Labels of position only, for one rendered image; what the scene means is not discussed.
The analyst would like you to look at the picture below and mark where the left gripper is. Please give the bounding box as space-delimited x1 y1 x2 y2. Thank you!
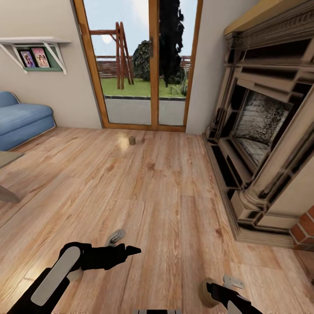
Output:
96 243 141 270

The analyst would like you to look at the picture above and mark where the pillar candle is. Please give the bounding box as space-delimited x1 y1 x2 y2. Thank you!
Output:
67 267 83 281
129 136 136 145
198 278 220 308

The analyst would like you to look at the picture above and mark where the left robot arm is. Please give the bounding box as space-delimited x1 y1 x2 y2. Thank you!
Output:
7 229 141 314

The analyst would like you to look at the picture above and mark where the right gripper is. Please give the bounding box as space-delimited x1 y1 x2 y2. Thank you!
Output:
206 283 240 309

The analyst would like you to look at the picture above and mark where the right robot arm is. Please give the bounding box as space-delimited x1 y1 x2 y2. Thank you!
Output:
206 274 262 314

